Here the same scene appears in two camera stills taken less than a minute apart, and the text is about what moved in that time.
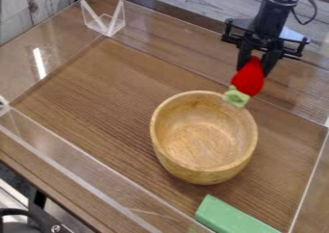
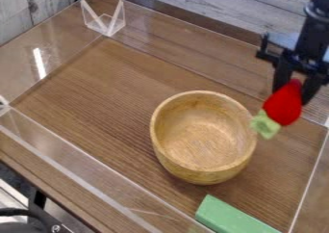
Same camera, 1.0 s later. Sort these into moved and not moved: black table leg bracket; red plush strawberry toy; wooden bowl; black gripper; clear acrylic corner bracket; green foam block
Moved: black gripper; red plush strawberry toy
Not moved: wooden bowl; green foam block; black table leg bracket; clear acrylic corner bracket
